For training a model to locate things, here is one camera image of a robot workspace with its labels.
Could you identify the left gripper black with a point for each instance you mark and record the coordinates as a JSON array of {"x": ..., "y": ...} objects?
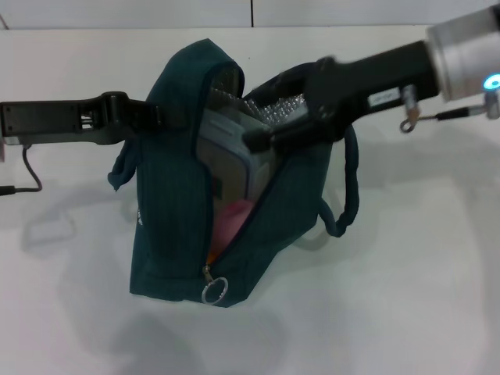
[{"x": 47, "y": 121}]

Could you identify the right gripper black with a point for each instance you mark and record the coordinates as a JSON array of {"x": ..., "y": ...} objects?
[{"x": 363, "y": 86}]

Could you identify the clear food container blue seal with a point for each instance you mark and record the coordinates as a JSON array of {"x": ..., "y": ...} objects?
[{"x": 226, "y": 168}]

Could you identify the dark teal insulated lunch bag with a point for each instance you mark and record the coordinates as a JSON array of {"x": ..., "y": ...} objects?
[{"x": 172, "y": 218}]

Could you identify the pink toy peach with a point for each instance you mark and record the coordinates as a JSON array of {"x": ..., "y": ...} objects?
[{"x": 234, "y": 222}]

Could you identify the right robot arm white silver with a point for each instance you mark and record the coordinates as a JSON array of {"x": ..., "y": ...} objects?
[{"x": 465, "y": 54}]

